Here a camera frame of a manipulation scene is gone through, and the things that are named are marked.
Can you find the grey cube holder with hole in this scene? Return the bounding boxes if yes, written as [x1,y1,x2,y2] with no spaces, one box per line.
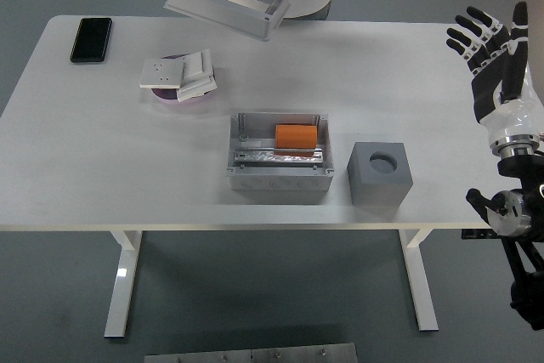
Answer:
[347,141,415,211]

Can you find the purple bowl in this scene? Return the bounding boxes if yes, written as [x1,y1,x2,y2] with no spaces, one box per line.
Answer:
[150,54,218,107]

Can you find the black smartphone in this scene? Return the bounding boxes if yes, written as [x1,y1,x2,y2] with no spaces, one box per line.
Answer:
[69,17,113,65]

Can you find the grey junction box base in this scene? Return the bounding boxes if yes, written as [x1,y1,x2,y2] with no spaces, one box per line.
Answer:
[224,112,337,205]

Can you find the orange cylindrical battery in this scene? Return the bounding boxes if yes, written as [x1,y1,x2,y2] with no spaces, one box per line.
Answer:
[275,123,320,159]

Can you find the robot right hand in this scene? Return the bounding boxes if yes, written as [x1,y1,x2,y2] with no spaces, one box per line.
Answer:
[445,0,544,145]

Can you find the grey box cover frame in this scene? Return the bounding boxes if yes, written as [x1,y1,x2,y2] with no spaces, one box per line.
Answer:
[163,0,292,43]

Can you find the grey metal plate with screws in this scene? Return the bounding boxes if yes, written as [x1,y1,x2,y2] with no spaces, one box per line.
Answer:
[144,343,359,363]

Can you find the white wall socket plate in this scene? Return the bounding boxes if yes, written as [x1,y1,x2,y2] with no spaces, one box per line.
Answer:
[139,58,186,90]

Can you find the white wall switch plate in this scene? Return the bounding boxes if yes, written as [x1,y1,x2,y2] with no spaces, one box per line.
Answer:
[176,76,219,104]
[181,48,216,82]

